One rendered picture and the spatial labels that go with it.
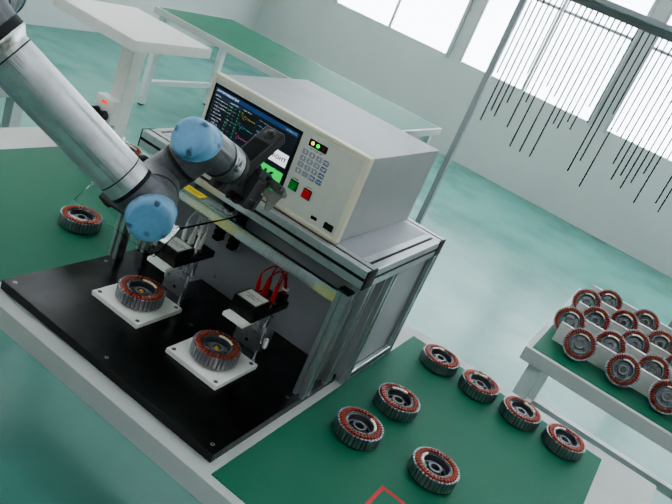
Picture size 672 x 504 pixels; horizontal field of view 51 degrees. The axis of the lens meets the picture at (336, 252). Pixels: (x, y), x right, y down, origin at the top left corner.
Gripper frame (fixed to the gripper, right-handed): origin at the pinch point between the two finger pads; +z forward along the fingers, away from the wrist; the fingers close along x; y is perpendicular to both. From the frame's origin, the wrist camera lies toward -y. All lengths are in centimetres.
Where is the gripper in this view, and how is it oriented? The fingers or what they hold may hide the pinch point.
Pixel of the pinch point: (275, 186)
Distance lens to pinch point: 150.7
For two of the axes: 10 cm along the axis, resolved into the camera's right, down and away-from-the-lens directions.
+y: -5.4, 8.4, -0.1
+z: 2.9, 2.0, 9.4
